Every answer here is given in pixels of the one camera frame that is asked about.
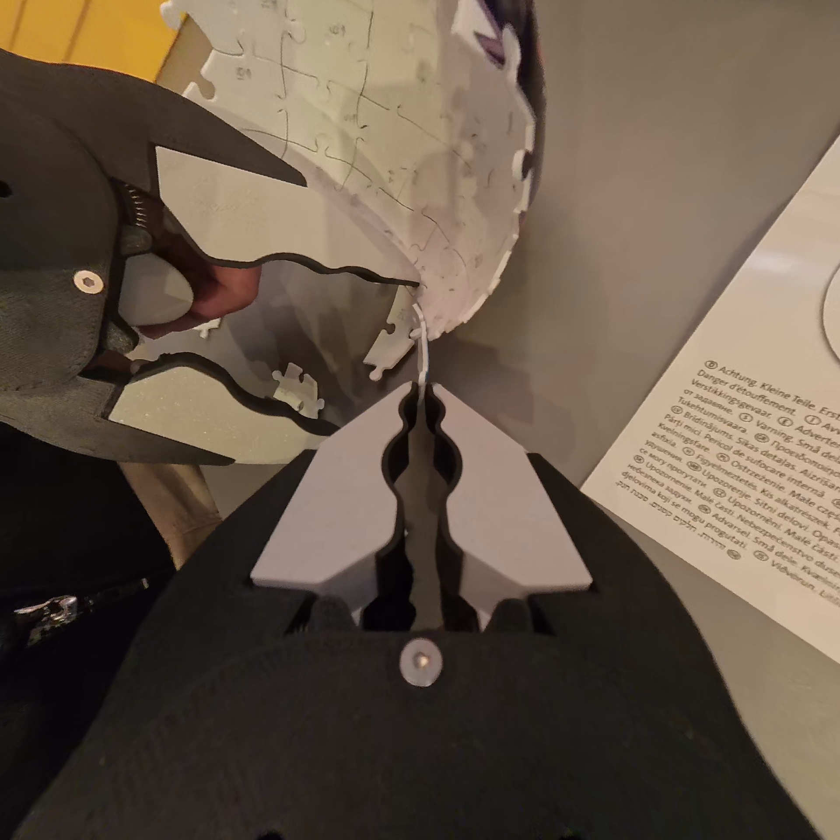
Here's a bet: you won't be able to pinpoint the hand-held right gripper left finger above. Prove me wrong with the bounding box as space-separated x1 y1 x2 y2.
249 379 421 631

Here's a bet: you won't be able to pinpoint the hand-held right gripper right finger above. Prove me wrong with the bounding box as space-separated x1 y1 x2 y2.
423 382 595 634

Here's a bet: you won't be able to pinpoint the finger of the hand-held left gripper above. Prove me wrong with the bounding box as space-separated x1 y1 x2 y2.
105 351 342 466
154 144 422 290

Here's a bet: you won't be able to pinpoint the partly built puzzle ball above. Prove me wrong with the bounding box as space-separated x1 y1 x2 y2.
161 0 546 342

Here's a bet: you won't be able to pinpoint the beige trousers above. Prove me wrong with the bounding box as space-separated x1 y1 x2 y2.
121 462 224 572

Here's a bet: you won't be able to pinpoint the yellow box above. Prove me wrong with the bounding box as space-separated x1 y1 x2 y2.
0 0 191 86

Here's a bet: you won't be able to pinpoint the black jacket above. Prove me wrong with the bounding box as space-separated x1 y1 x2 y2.
0 427 177 840

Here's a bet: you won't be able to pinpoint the white instruction leaflet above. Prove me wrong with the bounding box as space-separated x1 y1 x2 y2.
581 134 840 647

